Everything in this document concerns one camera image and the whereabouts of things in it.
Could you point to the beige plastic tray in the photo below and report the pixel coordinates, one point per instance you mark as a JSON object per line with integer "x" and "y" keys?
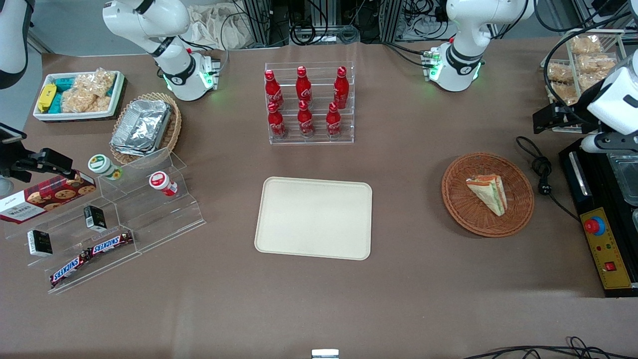
{"x": 314, "y": 218}

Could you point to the clear acrylic bottle rack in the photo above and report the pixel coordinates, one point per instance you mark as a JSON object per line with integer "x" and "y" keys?
{"x": 319, "y": 142}

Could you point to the stacked aluminium foil containers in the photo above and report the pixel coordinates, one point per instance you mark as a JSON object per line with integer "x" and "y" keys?
{"x": 142, "y": 127}

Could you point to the yellow snack packet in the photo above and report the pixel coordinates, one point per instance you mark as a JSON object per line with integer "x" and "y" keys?
{"x": 46, "y": 97}

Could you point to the small black carton box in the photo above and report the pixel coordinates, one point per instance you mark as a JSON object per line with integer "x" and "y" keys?
{"x": 94, "y": 218}
{"x": 40, "y": 243}

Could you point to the brown Snickers bar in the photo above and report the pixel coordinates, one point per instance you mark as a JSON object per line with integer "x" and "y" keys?
{"x": 70, "y": 269}
{"x": 111, "y": 244}

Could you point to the teal snack packet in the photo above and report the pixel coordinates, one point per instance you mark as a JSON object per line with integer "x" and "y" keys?
{"x": 57, "y": 103}
{"x": 64, "y": 84}

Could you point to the red emergency stop button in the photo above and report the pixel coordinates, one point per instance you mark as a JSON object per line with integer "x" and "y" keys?
{"x": 593, "y": 226}

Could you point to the oval light wicker basket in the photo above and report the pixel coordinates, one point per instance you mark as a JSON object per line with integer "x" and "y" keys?
{"x": 174, "y": 127}

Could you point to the green lidded yoghurt cup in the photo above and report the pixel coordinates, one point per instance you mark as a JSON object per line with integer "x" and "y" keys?
{"x": 102, "y": 165}

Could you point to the bagged bread pastry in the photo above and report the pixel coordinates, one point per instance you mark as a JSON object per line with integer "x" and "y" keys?
{"x": 595, "y": 64}
{"x": 560, "y": 73}
{"x": 565, "y": 92}
{"x": 585, "y": 45}

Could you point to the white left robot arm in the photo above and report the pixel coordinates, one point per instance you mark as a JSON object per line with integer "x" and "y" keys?
{"x": 466, "y": 47}

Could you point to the black machine with yellow panel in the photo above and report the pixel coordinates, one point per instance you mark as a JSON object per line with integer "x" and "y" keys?
{"x": 593, "y": 264}

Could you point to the red tartan cookie box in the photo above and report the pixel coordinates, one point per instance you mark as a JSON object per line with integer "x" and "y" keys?
{"x": 45, "y": 199}

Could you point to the crumpled beige cloth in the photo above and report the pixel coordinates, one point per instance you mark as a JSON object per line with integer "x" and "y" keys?
{"x": 219, "y": 27}

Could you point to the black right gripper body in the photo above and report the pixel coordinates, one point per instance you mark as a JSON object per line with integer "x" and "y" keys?
{"x": 11, "y": 166}

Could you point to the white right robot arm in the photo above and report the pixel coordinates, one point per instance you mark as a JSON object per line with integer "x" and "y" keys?
{"x": 164, "y": 35}

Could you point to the red lidded yoghurt cup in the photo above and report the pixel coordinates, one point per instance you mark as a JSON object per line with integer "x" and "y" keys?
{"x": 162, "y": 183}

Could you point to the white rectangular snack bin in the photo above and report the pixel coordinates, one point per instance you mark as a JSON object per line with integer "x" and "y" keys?
{"x": 117, "y": 94}

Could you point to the aluminium frame rack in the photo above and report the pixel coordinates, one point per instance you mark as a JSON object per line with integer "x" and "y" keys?
{"x": 259, "y": 20}

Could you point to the clear acrylic stepped display stand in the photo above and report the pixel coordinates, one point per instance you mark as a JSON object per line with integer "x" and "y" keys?
{"x": 144, "y": 219}

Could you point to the red cola bottle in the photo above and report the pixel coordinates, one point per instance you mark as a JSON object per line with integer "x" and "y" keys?
{"x": 273, "y": 89}
{"x": 334, "y": 121}
{"x": 303, "y": 86}
{"x": 305, "y": 121}
{"x": 341, "y": 89}
{"x": 276, "y": 122}

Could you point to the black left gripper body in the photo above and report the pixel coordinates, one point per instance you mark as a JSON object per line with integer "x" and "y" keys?
{"x": 573, "y": 116}

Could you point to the clear bag of rice crackers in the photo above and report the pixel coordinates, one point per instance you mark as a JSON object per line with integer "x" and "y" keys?
{"x": 87, "y": 92}

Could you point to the round brown wicker basket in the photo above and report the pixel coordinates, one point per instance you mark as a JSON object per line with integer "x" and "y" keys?
{"x": 458, "y": 199}

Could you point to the wrapped triangle sandwich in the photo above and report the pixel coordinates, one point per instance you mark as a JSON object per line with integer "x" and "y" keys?
{"x": 488, "y": 192}

